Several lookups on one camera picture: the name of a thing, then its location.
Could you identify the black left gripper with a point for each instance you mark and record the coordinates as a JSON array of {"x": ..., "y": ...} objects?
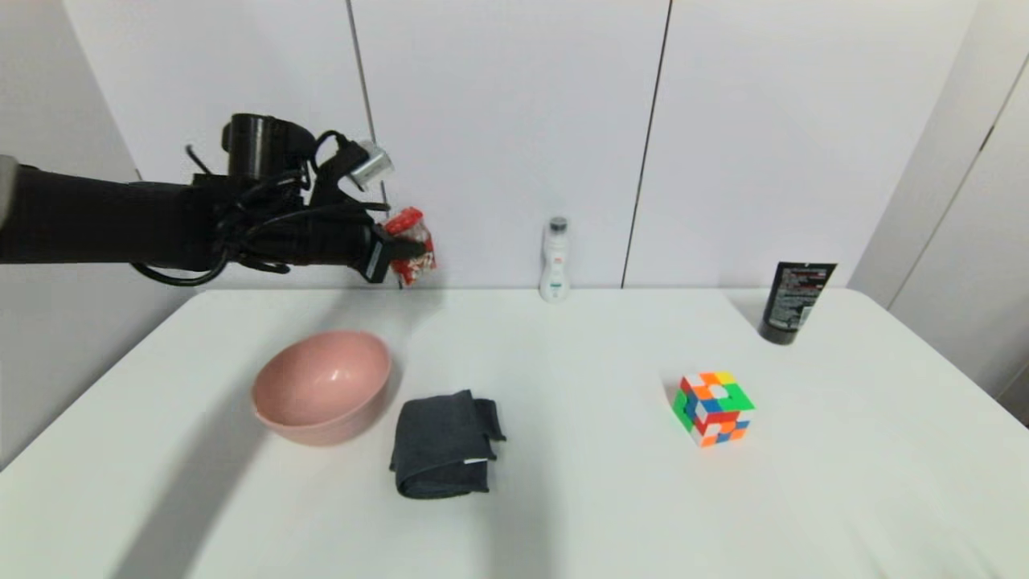
[{"x": 350, "y": 241}]

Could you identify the red snack packet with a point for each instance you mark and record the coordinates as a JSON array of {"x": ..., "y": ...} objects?
[{"x": 416, "y": 269}]

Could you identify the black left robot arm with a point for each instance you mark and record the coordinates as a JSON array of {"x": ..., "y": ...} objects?
[{"x": 88, "y": 221}]

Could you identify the white plastic bottle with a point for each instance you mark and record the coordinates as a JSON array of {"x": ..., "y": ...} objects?
[{"x": 555, "y": 269}]

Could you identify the pink plastic bowl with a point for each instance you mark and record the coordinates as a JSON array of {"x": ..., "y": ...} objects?
[{"x": 321, "y": 386}]

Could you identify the folded dark grey towel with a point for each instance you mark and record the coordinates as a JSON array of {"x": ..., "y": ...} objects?
[{"x": 442, "y": 442}]

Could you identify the colourful puzzle cube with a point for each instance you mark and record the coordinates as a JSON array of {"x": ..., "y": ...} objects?
[{"x": 714, "y": 410}]

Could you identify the black cosmetic tube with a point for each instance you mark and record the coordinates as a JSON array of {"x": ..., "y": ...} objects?
[{"x": 794, "y": 301}]

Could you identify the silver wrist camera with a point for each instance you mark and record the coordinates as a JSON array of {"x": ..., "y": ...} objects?
[{"x": 371, "y": 165}]

